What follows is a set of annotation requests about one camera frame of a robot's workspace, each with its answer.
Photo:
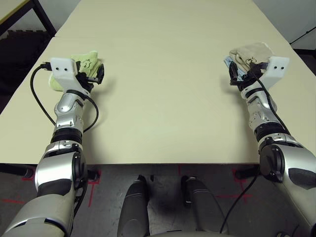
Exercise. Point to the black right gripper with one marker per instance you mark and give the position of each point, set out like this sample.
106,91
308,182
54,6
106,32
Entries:
247,79

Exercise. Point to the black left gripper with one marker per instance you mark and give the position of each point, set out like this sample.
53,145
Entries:
85,80

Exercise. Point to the beige towel with white trim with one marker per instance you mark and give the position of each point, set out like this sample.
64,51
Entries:
254,51

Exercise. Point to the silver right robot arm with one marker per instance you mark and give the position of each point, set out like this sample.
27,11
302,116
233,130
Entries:
261,116

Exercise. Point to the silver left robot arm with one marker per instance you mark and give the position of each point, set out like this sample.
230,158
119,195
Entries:
66,108

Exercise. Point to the light blue folded towel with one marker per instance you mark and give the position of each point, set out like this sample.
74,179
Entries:
241,74

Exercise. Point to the green folded towel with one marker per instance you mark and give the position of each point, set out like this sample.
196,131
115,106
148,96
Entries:
92,55

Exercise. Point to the black foam mat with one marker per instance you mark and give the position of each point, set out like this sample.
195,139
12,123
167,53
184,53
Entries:
24,49

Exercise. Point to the black tripod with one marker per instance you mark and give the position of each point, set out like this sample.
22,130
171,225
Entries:
303,34

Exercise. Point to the black table foot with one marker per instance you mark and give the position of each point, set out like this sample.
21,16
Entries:
14,170
247,172
93,174

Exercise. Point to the grey right robot leg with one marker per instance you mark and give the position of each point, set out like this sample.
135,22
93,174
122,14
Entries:
205,207

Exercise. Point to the grey robot leg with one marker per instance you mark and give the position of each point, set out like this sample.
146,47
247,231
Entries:
205,207
134,207

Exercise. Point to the grey left robot leg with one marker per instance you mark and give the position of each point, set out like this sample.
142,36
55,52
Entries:
134,207

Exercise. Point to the grey robot torso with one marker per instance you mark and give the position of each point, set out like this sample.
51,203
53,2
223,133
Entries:
182,234

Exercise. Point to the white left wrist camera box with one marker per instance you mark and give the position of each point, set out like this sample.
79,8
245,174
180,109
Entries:
63,69

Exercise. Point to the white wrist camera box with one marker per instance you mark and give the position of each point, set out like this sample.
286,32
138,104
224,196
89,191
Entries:
63,69
276,69

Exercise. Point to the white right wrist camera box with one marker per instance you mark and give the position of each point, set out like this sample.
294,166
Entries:
276,69

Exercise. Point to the side table with black frame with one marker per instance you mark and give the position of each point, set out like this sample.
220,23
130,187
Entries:
10,10

